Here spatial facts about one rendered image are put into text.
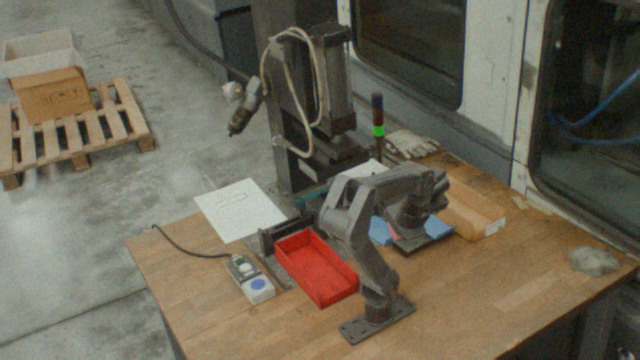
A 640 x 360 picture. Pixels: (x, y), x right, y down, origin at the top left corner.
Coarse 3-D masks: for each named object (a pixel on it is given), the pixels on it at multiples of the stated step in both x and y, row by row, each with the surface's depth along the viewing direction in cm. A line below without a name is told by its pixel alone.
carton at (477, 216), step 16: (448, 176) 186; (448, 192) 189; (464, 192) 181; (448, 208) 171; (464, 208) 181; (480, 208) 177; (496, 208) 171; (448, 224) 174; (464, 224) 167; (480, 224) 174; (496, 224) 170
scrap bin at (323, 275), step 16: (288, 240) 168; (304, 240) 171; (320, 240) 166; (288, 256) 169; (304, 256) 169; (320, 256) 168; (336, 256) 160; (288, 272) 163; (304, 272) 163; (320, 272) 162; (336, 272) 162; (352, 272) 154; (304, 288) 156; (320, 288) 157; (336, 288) 156; (352, 288) 154; (320, 304) 150
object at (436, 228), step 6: (432, 216) 176; (426, 222) 174; (432, 222) 173; (438, 222) 173; (444, 222) 173; (426, 228) 171; (432, 228) 171; (438, 228) 171; (444, 228) 171; (450, 228) 167; (432, 234) 169; (438, 234) 165; (444, 234) 168
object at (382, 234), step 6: (372, 216) 168; (372, 222) 166; (378, 222) 165; (384, 222) 165; (372, 228) 163; (378, 228) 162; (384, 228) 162; (372, 234) 160; (378, 234) 160; (384, 234) 160; (390, 234) 159; (378, 240) 157; (384, 240) 157; (390, 240) 154; (384, 246) 155
